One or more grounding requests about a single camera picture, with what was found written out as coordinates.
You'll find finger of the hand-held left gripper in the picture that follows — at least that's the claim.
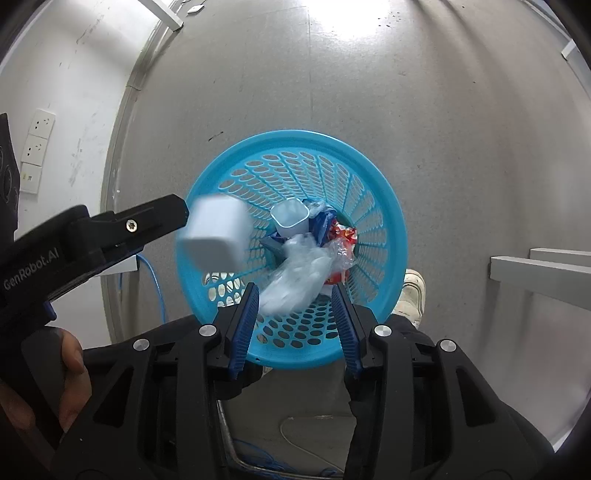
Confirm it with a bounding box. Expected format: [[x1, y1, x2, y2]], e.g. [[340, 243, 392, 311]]
[[88, 194, 190, 252]]

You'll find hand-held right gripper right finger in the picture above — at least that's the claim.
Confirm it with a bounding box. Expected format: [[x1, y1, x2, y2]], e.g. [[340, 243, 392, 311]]
[[331, 282, 555, 480]]

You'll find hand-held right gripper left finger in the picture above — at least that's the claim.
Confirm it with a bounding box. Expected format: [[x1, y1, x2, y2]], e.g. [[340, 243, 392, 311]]
[[51, 282, 262, 480]]

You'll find white square plastic cup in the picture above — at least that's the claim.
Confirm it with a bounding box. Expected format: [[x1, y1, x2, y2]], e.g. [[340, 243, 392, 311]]
[[179, 195, 252, 269], [270, 198, 310, 239]]

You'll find clear plastic bag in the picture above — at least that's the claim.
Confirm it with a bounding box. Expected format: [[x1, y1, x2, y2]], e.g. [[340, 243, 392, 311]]
[[259, 233, 356, 315]]

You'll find red printed snack bag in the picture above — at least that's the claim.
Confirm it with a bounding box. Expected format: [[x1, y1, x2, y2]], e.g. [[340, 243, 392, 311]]
[[322, 220, 359, 285]]

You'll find blue plastic packaging bag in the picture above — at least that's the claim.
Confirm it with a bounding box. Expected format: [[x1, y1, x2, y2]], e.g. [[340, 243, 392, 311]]
[[272, 200, 339, 246]]

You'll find blue plastic mesh basket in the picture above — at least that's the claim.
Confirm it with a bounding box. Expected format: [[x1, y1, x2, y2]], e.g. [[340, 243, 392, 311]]
[[174, 130, 409, 370]]

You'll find person's left hand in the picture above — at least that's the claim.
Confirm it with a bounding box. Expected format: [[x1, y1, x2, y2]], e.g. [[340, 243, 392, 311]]
[[0, 325, 93, 435]]

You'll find white right shoe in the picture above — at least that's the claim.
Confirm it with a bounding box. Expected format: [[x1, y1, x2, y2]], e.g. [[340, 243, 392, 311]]
[[396, 269, 426, 329]]

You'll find white metal table beam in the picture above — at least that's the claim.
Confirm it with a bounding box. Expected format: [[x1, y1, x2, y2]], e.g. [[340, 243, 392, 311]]
[[489, 248, 591, 308]]

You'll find white metal table leg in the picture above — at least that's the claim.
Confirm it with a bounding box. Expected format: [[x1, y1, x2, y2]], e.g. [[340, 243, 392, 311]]
[[141, 0, 184, 31]]

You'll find blue network cable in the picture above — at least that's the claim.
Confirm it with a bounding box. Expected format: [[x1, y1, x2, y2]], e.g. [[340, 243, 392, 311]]
[[137, 255, 170, 325]]

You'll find white wall socket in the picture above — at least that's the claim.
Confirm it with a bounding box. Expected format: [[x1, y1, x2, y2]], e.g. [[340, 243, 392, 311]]
[[19, 162, 44, 194], [23, 135, 51, 165], [28, 109, 56, 138]]

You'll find white thin cable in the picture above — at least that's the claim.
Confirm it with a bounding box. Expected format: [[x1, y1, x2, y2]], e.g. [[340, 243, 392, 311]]
[[279, 414, 357, 463]]

